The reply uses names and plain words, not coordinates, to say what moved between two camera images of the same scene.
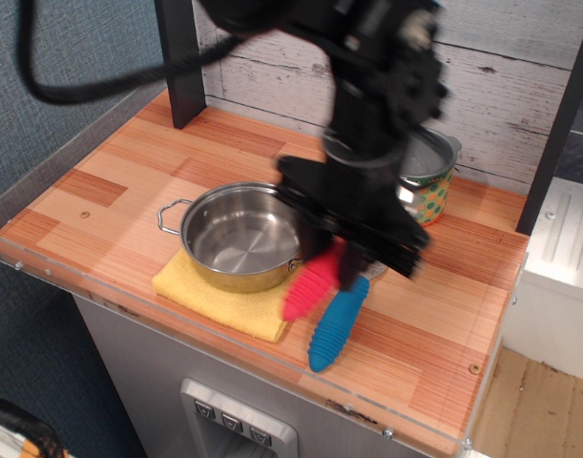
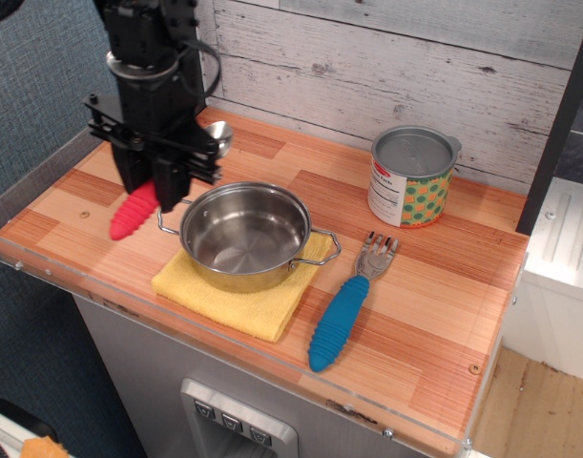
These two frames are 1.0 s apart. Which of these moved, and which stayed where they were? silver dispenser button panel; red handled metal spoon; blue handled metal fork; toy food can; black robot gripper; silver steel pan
Moved: red handled metal spoon; black robot gripper
Stayed: silver steel pan; silver dispenser button panel; toy food can; blue handled metal fork
